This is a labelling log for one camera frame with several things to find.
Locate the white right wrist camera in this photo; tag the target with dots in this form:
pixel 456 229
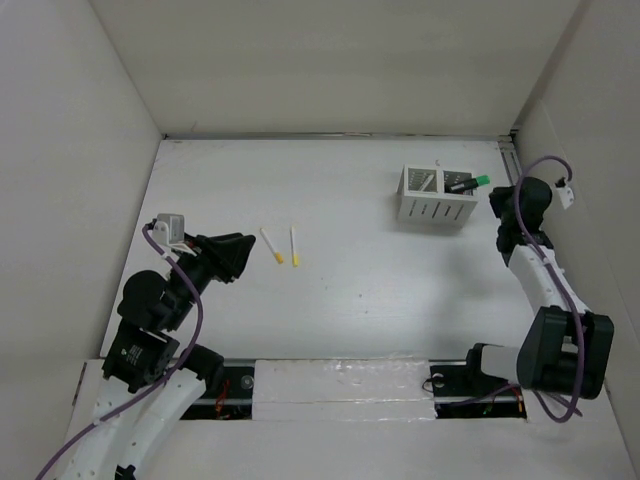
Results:
pixel 565 193

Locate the black highlighter green cap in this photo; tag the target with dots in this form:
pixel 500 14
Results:
pixel 467 185

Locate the white pen orange cap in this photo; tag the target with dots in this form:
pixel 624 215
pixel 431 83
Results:
pixel 271 246

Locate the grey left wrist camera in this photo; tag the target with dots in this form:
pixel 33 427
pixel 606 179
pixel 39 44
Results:
pixel 168 229

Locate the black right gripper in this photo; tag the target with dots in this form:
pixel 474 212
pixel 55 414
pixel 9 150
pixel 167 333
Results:
pixel 498 195

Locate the aluminium rail right side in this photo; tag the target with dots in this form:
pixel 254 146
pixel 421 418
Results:
pixel 544 261

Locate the white foam block front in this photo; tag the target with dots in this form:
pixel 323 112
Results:
pixel 342 390

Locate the white pen pale yellow cap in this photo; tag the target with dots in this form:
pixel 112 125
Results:
pixel 427 184

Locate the white mesh desk organizer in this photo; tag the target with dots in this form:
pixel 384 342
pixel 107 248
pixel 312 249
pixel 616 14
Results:
pixel 435 207

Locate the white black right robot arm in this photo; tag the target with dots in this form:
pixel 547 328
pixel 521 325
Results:
pixel 566 337

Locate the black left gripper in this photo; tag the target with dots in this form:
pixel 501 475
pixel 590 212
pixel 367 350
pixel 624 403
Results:
pixel 224 255

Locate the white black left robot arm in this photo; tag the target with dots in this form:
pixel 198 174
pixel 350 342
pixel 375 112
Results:
pixel 155 369

